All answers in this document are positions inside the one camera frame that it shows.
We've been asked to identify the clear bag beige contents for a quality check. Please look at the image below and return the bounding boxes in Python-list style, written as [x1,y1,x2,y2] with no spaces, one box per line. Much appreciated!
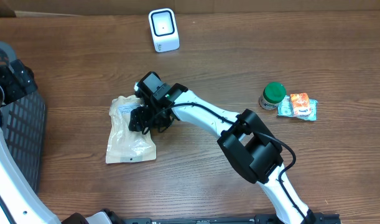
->
[106,95,157,164]

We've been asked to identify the green lid jar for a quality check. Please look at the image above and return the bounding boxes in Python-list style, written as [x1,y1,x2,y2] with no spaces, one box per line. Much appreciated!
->
[259,82,286,110]

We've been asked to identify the green wet wipes pack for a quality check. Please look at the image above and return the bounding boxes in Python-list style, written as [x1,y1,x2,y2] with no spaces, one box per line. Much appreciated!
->
[277,95,318,121]

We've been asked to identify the teal white tissue pack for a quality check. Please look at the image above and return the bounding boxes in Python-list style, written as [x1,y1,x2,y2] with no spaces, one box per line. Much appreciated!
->
[134,82,139,92]

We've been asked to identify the orange white small box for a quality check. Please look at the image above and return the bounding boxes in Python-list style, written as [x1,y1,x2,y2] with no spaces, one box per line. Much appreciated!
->
[290,93,312,117]

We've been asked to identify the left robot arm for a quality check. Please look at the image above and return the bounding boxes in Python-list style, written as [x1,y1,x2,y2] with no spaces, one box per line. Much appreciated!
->
[0,56,60,223]

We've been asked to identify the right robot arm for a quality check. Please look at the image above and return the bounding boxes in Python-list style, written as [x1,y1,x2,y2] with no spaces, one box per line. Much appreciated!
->
[129,72,316,223]

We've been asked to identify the white barcode scanner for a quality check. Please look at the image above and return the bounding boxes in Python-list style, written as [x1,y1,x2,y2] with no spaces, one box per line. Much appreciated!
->
[148,8,180,53]

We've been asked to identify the grey plastic mesh basket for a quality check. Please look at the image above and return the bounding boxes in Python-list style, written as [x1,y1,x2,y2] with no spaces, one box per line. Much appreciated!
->
[0,41,47,192]

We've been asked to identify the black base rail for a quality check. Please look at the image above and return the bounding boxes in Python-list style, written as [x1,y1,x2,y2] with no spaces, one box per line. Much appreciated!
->
[122,213,342,224]

